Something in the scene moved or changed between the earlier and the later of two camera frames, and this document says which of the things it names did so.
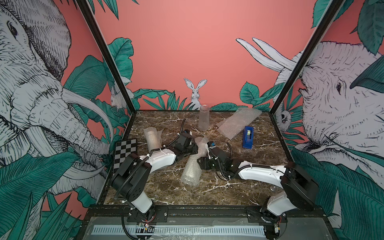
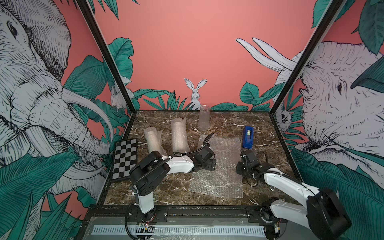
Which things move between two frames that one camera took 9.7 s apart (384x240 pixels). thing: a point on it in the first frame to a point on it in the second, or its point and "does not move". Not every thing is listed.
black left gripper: [195, 150] to [210, 165]
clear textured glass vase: [204, 118] does not move
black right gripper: [205, 162] to [238, 168]
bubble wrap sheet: [232, 125] to [226, 181]
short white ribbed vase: [154, 137] does not move
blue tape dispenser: [248, 137] does not move
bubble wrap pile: [191, 173] to [180, 142]
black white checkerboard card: [122, 149] does not move
